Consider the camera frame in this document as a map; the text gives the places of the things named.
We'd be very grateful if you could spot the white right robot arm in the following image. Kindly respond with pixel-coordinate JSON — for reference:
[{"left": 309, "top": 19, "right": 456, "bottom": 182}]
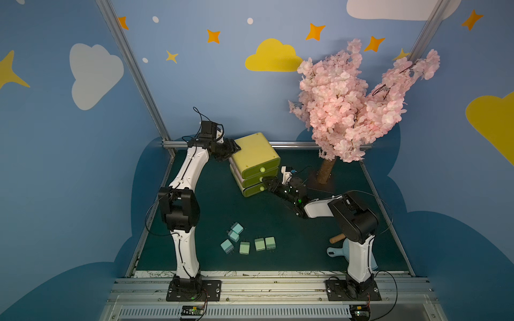
[{"left": 262, "top": 177, "right": 380, "bottom": 291}]

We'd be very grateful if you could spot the left controller board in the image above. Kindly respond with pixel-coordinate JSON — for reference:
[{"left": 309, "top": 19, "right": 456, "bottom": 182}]
[{"left": 180, "top": 305, "right": 204, "bottom": 318}]

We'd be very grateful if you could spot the light blue cutting board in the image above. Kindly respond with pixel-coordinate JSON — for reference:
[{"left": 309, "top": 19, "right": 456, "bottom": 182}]
[{"left": 327, "top": 234, "right": 378, "bottom": 276}]

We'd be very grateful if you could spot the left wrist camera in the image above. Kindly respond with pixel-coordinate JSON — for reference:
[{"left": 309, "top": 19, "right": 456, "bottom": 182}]
[{"left": 197, "top": 120, "right": 218, "bottom": 140}]

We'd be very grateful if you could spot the teal plug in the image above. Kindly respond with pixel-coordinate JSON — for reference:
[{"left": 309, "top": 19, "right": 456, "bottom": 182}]
[
  {"left": 231, "top": 223, "right": 244, "bottom": 234},
  {"left": 220, "top": 239, "right": 234, "bottom": 254},
  {"left": 228, "top": 230, "right": 240, "bottom": 242}
]

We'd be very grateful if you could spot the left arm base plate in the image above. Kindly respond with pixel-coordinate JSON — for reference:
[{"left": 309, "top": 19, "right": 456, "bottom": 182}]
[{"left": 165, "top": 278, "right": 222, "bottom": 302}]

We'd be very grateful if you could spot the pink blossom tree crown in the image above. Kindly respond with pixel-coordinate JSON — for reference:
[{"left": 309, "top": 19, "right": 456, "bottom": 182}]
[{"left": 289, "top": 39, "right": 440, "bottom": 163}]

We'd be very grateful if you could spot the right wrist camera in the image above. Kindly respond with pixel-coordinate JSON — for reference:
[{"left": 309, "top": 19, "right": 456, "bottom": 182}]
[{"left": 281, "top": 166, "right": 296, "bottom": 185}]

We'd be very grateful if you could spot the controller board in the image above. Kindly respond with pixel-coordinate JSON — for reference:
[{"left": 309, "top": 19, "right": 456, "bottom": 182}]
[
  {"left": 180, "top": 305, "right": 204, "bottom": 318},
  {"left": 349, "top": 305, "right": 370, "bottom": 321}
]

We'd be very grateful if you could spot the aluminium frame rail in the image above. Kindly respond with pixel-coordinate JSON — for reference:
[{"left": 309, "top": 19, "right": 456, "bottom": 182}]
[{"left": 162, "top": 139, "right": 374, "bottom": 150}]

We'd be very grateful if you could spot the green drawer cabinet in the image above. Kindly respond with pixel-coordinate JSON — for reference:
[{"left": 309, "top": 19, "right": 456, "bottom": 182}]
[{"left": 229, "top": 132, "right": 281, "bottom": 197}]

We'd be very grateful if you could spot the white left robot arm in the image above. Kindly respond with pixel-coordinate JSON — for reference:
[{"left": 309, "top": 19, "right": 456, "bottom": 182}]
[{"left": 158, "top": 139, "right": 240, "bottom": 280}]

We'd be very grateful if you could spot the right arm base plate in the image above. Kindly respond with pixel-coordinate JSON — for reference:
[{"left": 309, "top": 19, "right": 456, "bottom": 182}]
[{"left": 325, "top": 278, "right": 381, "bottom": 302}]

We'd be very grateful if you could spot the dark metal tree base plate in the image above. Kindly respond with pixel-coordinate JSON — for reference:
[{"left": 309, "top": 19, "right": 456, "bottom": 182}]
[{"left": 305, "top": 171, "right": 335, "bottom": 193}]

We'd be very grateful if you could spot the brown tree trunk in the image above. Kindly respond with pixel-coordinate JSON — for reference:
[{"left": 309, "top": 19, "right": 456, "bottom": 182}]
[{"left": 317, "top": 159, "right": 337, "bottom": 185}]

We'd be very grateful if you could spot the light green plug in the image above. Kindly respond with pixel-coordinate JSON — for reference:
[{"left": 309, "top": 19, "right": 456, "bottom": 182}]
[
  {"left": 254, "top": 238, "right": 266, "bottom": 251},
  {"left": 264, "top": 237, "right": 277, "bottom": 250},
  {"left": 239, "top": 242, "right": 250, "bottom": 255}
]

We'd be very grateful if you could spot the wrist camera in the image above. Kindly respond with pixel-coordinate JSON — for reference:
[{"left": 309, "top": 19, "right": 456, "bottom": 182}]
[
  {"left": 281, "top": 166, "right": 296, "bottom": 185},
  {"left": 197, "top": 120, "right": 218, "bottom": 140}
]

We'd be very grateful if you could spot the right controller board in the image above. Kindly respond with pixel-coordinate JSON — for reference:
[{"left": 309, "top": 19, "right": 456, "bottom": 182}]
[{"left": 349, "top": 305, "right": 370, "bottom": 321}]

